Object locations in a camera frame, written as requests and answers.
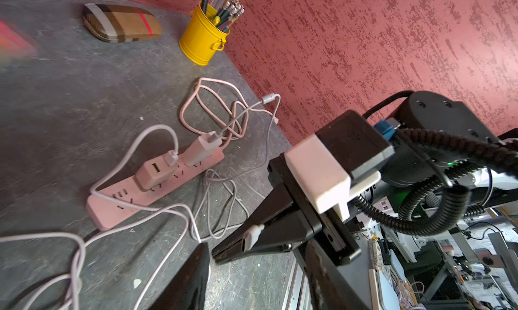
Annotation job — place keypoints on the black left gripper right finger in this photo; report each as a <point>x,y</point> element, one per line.
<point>332,287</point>

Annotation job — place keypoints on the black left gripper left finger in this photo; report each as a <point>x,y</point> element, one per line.
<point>187,290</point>

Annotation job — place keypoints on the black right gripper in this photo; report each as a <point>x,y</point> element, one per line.
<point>277,226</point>

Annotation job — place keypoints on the white square charger block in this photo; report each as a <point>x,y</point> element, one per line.
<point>203,147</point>

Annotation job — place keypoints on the white charger adapter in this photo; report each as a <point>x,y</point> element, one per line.
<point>156,171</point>

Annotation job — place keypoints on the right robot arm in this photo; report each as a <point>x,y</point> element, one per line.
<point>400,164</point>

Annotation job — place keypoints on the pink power strip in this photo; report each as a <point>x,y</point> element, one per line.
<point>107,214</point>

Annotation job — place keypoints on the yellow pen holder cup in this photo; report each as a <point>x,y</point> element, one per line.
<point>209,28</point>

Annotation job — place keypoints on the plaid pencil case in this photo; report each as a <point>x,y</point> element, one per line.
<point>120,23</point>

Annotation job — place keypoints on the rainbow marker pack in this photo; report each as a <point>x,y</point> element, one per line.
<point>14,45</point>

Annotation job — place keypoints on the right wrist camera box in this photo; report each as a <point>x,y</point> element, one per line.
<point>338,162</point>

